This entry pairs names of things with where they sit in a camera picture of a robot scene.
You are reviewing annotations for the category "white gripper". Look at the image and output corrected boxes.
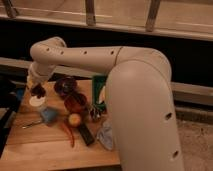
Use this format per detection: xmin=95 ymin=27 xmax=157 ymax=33
xmin=26 ymin=69 xmax=48 ymax=91

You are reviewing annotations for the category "dark red grape bunch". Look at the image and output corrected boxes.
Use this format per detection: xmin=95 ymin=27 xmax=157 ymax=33
xmin=31 ymin=84 xmax=46 ymax=98

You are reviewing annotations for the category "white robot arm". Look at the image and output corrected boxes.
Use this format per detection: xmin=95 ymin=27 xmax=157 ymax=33
xmin=28 ymin=37 xmax=185 ymax=171

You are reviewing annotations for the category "white paper cup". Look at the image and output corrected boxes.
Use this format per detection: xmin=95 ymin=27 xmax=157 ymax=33
xmin=29 ymin=96 xmax=46 ymax=107

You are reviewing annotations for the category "dark purple bowl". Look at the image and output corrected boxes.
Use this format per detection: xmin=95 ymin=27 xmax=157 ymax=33
xmin=54 ymin=76 xmax=77 ymax=98

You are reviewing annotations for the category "metal spoon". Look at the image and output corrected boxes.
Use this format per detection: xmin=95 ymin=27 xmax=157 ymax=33
xmin=22 ymin=120 xmax=43 ymax=129

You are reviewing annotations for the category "red-brown bowl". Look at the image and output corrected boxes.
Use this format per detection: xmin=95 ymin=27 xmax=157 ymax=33
xmin=64 ymin=93 xmax=87 ymax=113

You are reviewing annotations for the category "red chili pepper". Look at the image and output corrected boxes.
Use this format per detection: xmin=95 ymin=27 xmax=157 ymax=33
xmin=61 ymin=122 xmax=75 ymax=148

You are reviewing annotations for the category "wooden cutting board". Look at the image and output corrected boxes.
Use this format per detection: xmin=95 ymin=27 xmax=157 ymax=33
xmin=0 ymin=79 xmax=122 ymax=171

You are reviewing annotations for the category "yellow apple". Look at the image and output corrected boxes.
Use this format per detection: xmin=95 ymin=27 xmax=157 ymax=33
xmin=68 ymin=113 xmax=82 ymax=127

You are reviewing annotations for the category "green plastic tray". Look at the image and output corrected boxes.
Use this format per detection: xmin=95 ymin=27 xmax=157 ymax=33
xmin=92 ymin=75 xmax=107 ymax=111

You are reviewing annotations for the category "small dark metallic object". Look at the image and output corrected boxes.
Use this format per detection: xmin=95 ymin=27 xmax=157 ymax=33
xmin=90 ymin=107 xmax=102 ymax=122

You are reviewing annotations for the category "yellow banana peel piece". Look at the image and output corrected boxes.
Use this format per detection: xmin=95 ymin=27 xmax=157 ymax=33
xmin=98 ymin=86 xmax=105 ymax=104

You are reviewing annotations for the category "black remote control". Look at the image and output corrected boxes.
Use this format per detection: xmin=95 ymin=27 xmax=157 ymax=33
xmin=77 ymin=124 xmax=95 ymax=146

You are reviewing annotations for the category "light blue crumpled cloth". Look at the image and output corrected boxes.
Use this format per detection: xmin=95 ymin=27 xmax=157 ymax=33
xmin=96 ymin=120 xmax=114 ymax=150

